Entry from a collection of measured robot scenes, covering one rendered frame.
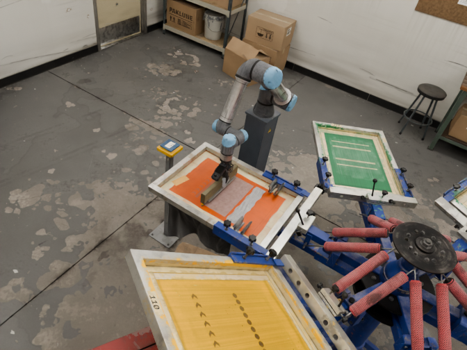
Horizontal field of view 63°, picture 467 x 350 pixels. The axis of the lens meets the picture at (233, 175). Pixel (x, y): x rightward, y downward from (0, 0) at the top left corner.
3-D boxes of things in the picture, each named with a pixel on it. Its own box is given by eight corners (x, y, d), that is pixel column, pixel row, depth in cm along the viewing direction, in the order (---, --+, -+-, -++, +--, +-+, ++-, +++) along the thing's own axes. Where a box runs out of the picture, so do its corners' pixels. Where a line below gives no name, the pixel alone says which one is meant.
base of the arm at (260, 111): (260, 103, 274) (263, 91, 268) (278, 112, 268) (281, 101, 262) (248, 111, 265) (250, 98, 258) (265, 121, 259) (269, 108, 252)
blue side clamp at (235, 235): (212, 232, 215) (213, 224, 210) (217, 227, 218) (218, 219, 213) (257, 260, 205) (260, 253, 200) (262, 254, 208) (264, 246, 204)
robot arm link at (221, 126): (239, 50, 212) (207, 130, 227) (255, 57, 207) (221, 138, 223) (249, 54, 222) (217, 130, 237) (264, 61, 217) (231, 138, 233)
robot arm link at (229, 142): (240, 137, 215) (231, 142, 210) (237, 152, 223) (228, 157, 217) (228, 130, 218) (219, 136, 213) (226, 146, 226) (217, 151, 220)
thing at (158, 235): (148, 235, 323) (146, 146, 259) (165, 219, 338) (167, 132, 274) (168, 248, 316) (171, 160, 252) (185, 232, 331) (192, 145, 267)
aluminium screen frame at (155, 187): (148, 190, 230) (147, 185, 228) (204, 146, 269) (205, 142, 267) (259, 257, 205) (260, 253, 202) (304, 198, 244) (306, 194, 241)
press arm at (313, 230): (295, 231, 217) (298, 226, 214) (300, 225, 221) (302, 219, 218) (323, 246, 212) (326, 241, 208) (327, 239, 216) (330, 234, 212)
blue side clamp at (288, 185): (260, 180, 252) (262, 173, 247) (264, 177, 255) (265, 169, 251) (301, 202, 242) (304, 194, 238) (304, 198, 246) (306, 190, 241)
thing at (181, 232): (167, 236, 259) (169, 192, 231) (171, 233, 262) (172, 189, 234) (223, 272, 245) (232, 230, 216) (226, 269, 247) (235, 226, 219)
